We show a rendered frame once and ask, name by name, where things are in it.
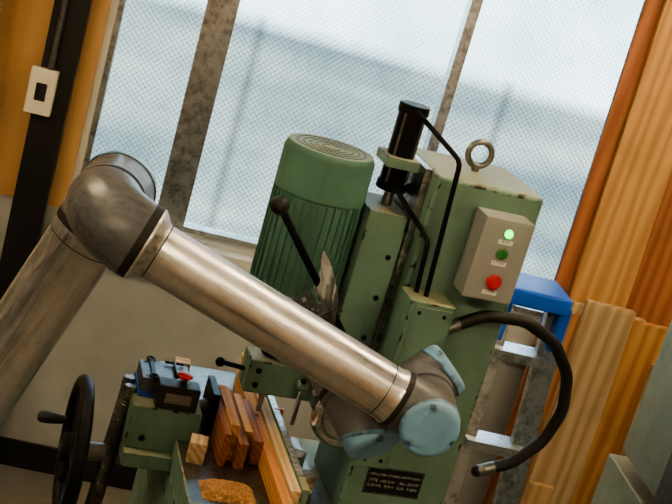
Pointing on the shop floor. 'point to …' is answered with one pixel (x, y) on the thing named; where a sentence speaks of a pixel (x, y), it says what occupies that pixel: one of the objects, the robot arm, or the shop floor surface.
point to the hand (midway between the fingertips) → (284, 272)
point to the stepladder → (553, 320)
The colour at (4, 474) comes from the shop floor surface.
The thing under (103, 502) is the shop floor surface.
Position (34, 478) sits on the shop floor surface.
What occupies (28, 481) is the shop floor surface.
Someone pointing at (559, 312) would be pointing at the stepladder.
